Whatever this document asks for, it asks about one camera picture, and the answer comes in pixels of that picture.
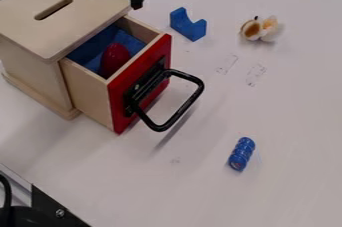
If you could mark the blue notched block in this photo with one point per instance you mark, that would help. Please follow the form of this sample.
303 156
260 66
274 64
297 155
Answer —
187 24

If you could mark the wooden cabinet with slot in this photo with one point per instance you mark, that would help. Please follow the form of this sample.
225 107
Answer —
49 37

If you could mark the red toy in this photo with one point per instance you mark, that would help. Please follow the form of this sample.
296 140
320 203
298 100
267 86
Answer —
113 58

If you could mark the cream toy shell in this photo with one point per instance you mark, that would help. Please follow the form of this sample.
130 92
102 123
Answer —
259 28

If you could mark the blue toy cylinder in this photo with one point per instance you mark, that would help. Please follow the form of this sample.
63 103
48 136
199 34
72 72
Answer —
241 154

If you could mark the black table frame bracket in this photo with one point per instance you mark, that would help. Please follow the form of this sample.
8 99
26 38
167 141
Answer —
31 212

